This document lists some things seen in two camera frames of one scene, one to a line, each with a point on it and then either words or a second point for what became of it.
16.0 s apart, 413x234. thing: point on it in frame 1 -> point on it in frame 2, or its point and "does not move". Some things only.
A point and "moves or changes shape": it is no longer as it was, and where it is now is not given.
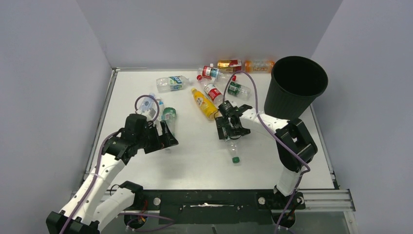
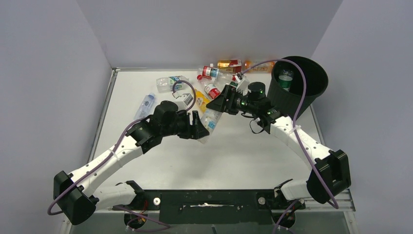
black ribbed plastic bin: (294, 83) does not move
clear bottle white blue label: (161, 105) moves or changes shape
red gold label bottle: (229, 65) does not move
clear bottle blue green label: (175, 83) does not move
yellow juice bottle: (207, 107) does not move
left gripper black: (159, 144) -> (198, 131)
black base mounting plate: (216, 207) does not move
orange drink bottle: (258, 66) does not move
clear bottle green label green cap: (234, 146) -> (285, 78)
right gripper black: (221, 122) -> (220, 104)
